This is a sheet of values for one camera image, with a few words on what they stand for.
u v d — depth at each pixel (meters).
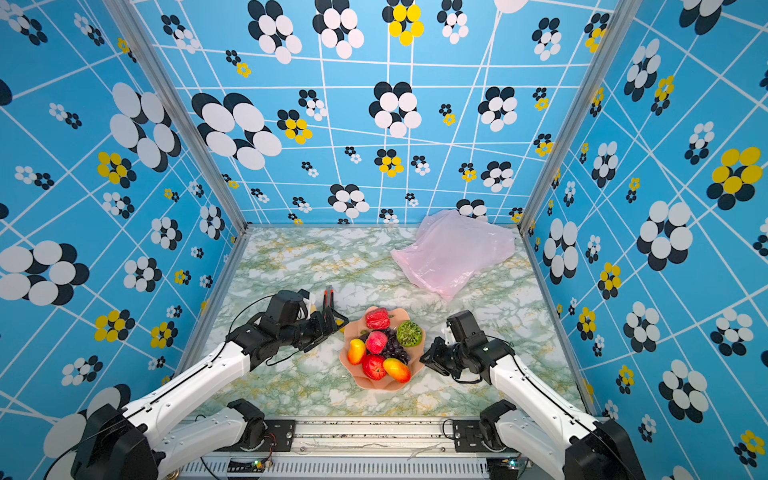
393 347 0.82
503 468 0.69
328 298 0.98
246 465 0.72
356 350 0.79
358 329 0.88
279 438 0.73
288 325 0.64
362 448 0.72
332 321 0.72
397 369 0.75
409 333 0.82
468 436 0.73
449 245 0.99
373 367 0.77
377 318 0.86
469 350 0.63
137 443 0.39
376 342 0.77
